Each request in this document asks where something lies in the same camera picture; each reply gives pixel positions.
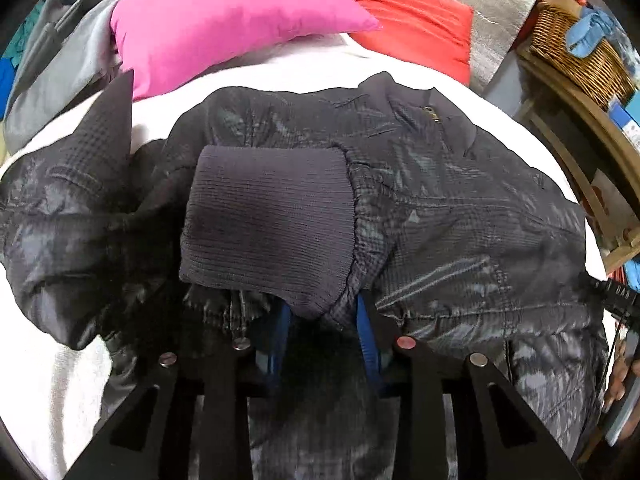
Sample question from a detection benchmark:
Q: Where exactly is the blue jacket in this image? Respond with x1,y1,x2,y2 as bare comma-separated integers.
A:
0,57,17,98

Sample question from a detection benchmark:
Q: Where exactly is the light blue cloth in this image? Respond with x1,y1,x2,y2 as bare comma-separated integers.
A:
566,9,617,59

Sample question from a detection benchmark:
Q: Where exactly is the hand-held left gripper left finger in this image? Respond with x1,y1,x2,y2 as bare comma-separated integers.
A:
65,304,296,480

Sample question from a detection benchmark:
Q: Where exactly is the wicker basket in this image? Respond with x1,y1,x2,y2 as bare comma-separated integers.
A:
529,2,636,108

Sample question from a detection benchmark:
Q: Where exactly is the teal cloth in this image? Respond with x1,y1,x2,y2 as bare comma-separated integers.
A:
7,7,48,63

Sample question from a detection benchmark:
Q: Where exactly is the pink pillow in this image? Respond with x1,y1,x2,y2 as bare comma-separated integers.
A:
109,0,383,101

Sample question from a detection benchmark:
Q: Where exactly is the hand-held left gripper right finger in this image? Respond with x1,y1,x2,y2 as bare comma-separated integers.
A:
356,293,587,480

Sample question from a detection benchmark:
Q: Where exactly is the red pillow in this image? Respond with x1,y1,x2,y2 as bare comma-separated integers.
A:
350,0,475,86

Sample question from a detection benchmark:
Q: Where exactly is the grey clothing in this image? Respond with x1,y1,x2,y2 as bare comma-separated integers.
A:
2,0,126,153

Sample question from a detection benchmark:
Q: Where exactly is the wooden shelf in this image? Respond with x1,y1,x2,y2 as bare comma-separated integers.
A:
515,0,640,276

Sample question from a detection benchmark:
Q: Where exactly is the blue box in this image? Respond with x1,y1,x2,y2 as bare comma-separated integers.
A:
607,99,640,153

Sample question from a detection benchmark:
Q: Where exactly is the black padded jacket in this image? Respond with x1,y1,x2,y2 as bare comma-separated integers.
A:
0,71,608,480

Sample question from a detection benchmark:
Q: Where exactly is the person's right hand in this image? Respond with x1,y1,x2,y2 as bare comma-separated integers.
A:
602,357,637,413

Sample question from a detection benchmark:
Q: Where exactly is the silver quilted cushion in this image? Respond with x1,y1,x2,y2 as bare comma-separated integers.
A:
290,0,543,96

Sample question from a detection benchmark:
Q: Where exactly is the white bed blanket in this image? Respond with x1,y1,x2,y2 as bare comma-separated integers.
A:
0,32,616,480

